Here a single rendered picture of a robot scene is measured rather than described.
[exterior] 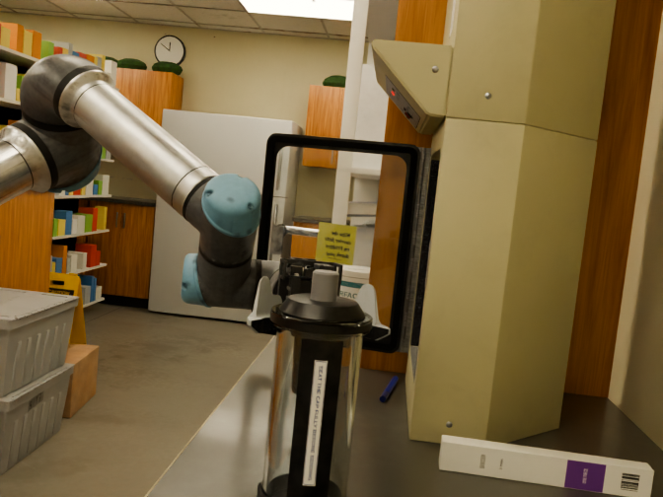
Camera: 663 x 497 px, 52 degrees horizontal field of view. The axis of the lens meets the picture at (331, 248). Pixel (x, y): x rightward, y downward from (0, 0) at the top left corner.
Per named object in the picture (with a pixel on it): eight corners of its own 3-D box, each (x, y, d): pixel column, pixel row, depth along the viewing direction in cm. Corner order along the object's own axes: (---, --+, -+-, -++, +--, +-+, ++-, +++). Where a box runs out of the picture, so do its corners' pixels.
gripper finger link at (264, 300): (231, 275, 73) (274, 274, 81) (226, 331, 73) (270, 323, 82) (256, 279, 72) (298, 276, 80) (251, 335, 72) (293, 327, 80)
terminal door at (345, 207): (399, 355, 131) (421, 144, 128) (249, 331, 139) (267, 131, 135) (399, 354, 132) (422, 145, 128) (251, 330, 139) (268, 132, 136)
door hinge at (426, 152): (407, 352, 132) (430, 148, 129) (407, 355, 130) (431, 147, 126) (400, 351, 132) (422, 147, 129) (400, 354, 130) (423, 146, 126)
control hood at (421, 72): (432, 135, 129) (438, 81, 128) (446, 117, 96) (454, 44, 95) (371, 129, 129) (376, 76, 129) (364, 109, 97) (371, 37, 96)
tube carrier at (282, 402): (364, 529, 71) (386, 325, 69) (259, 532, 68) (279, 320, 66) (337, 482, 81) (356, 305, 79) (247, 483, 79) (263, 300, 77)
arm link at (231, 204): (65, 13, 107) (287, 189, 89) (70, 73, 115) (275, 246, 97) (-6, 32, 100) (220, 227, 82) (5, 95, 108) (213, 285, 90)
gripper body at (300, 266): (282, 260, 80) (272, 255, 92) (276, 333, 80) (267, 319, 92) (346, 265, 81) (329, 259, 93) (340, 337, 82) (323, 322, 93)
